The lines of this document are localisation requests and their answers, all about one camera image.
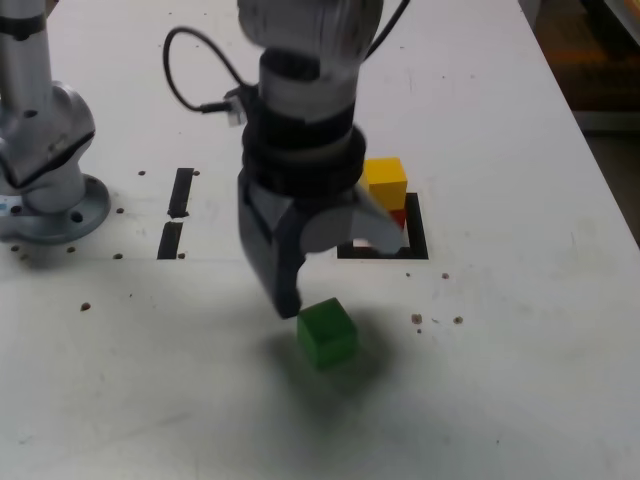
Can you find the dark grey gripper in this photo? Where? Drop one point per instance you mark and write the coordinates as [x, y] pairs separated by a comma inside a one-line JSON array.
[[320, 202]]

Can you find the green cube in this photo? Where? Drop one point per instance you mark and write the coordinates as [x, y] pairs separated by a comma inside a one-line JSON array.
[[327, 332]]

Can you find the red cube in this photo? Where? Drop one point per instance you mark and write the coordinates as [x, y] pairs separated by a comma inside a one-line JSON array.
[[400, 217]]

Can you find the yellow cube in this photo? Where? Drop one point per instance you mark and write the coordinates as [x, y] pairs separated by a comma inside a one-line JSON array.
[[387, 180]]

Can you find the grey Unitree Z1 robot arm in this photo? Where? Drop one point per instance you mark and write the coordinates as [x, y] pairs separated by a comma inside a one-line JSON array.
[[310, 30]]

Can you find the black tape square outline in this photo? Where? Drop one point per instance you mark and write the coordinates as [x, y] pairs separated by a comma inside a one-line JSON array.
[[417, 235]]

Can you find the black tape strip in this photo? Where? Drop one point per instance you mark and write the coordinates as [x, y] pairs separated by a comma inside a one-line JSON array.
[[181, 192]]

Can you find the grey background bar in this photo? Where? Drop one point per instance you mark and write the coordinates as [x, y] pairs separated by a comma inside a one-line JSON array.
[[610, 120]]

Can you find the brown background furniture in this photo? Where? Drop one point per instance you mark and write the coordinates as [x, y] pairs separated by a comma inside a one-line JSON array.
[[615, 30]]

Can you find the gripper-mounted camera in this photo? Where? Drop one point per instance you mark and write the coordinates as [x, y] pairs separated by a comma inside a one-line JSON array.
[[235, 112]]

